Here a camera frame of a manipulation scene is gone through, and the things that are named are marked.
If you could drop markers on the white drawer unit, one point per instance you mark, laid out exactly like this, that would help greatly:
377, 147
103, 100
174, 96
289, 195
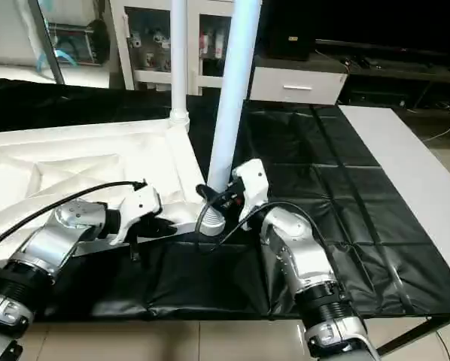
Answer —
300, 84

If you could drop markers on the white plastic table top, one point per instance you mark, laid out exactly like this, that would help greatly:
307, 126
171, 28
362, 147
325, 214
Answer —
74, 158

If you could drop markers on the white drawer cabinet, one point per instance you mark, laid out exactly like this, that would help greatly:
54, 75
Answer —
405, 30

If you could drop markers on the black metal stand leg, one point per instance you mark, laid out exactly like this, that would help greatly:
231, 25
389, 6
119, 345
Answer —
421, 335

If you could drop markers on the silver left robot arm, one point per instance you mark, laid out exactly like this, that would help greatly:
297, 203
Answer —
59, 241

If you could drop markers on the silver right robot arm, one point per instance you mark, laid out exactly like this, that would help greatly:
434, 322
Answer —
308, 256

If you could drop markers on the white glass door cabinet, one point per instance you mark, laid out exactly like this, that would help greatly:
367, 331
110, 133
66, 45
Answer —
150, 41

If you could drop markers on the black work mat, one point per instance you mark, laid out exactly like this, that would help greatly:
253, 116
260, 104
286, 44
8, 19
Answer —
323, 195

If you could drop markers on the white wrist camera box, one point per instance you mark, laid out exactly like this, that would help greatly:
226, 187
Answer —
251, 184
138, 204

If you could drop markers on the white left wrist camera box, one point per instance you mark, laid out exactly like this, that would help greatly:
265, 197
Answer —
138, 204

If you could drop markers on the white plastic table leg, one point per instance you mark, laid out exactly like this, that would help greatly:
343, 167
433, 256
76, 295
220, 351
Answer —
179, 60
232, 90

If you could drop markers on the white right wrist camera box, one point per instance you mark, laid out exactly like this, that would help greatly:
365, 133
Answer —
251, 184

